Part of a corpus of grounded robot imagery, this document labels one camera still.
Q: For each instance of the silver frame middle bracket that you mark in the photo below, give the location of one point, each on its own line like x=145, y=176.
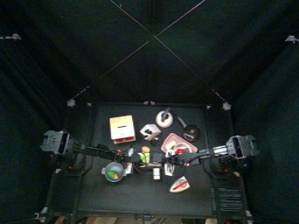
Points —
x=149, y=102

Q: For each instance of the black toy frying pan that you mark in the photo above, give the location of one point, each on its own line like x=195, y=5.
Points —
x=191, y=133

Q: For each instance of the grey toy pot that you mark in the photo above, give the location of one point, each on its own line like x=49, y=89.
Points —
x=113, y=172

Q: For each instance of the red toy tomato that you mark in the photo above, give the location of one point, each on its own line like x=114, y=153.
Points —
x=179, y=151

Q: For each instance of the wooden toy oven box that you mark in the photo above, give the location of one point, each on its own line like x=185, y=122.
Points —
x=122, y=129

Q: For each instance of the black toy bowl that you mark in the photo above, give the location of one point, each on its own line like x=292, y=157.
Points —
x=141, y=166

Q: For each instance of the white toy toaster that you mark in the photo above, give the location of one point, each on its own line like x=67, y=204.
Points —
x=150, y=131

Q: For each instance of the small black round lid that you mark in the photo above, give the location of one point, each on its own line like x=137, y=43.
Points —
x=155, y=142

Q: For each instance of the silver frame corner bracket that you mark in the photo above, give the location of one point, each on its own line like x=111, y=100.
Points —
x=226, y=106
x=292, y=38
x=15, y=37
x=71, y=102

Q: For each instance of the white printed label sticker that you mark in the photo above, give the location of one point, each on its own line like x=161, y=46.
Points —
x=230, y=199

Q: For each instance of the green yellow toy food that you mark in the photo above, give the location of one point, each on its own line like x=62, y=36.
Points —
x=114, y=174

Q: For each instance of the pink toy tray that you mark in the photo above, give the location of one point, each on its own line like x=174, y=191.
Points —
x=175, y=143

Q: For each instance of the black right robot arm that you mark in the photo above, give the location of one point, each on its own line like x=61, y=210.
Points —
x=241, y=146

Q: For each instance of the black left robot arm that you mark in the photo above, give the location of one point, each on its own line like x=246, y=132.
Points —
x=62, y=142

